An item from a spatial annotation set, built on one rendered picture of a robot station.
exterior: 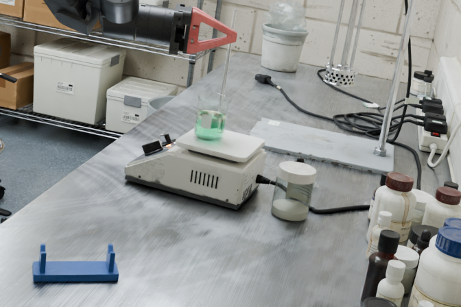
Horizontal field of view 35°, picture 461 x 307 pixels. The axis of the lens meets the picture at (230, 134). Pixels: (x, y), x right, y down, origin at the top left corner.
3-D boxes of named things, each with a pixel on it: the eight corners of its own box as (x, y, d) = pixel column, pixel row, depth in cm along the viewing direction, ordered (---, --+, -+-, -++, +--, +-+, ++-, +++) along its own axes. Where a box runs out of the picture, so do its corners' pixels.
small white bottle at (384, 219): (373, 253, 106) (384, 207, 104) (389, 262, 104) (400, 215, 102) (361, 258, 105) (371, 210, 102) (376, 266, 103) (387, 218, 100)
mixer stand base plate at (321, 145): (242, 144, 146) (243, 140, 146) (260, 120, 165) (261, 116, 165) (392, 177, 141) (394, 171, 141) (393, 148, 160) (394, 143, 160)
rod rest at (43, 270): (33, 282, 85) (35, 255, 84) (31, 268, 88) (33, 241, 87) (119, 281, 88) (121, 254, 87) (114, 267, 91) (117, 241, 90)
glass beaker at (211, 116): (227, 148, 116) (234, 99, 114) (193, 144, 115) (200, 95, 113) (221, 136, 122) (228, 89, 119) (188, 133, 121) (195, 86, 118)
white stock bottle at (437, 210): (425, 260, 107) (441, 197, 104) (409, 242, 112) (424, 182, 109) (459, 261, 108) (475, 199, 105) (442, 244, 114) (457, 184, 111)
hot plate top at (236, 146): (172, 145, 115) (173, 140, 115) (199, 128, 126) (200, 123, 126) (244, 164, 112) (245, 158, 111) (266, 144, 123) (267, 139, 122)
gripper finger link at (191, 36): (239, 11, 117) (180, 2, 117) (240, 17, 110) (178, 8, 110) (232, 53, 119) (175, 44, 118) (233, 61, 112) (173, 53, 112)
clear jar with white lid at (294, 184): (294, 226, 112) (304, 177, 109) (263, 212, 115) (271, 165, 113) (314, 216, 116) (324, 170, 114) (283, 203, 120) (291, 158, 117)
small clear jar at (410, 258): (388, 297, 94) (397, 261, 93) (370, 279, 98) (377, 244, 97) (418, 295, 96) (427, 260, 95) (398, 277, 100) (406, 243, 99)
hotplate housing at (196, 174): (121, 181, 119) (126, 134, 116) (155, 160, 131) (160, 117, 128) (251, 216, 113) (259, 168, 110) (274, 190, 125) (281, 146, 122)
